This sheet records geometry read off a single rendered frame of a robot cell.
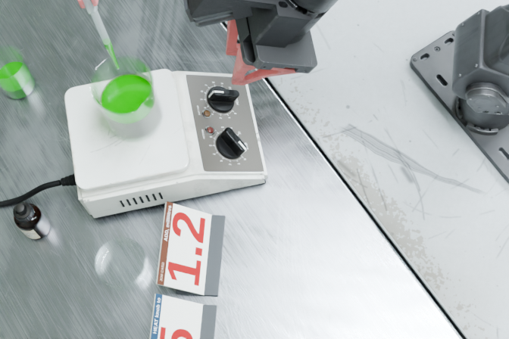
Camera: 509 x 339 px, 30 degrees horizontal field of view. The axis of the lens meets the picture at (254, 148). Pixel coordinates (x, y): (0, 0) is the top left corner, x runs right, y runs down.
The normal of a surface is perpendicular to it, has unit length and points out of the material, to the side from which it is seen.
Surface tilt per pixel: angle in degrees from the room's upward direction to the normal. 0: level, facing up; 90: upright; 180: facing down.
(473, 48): 62
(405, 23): 0
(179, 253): 40
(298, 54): 31
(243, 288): 0
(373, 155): 0
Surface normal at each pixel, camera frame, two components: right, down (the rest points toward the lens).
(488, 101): -0.12, 0.92
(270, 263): -0.06, -0.38
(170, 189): 0.19, 0.90
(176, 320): 0.59, -0.26
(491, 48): -0.90, -0.26
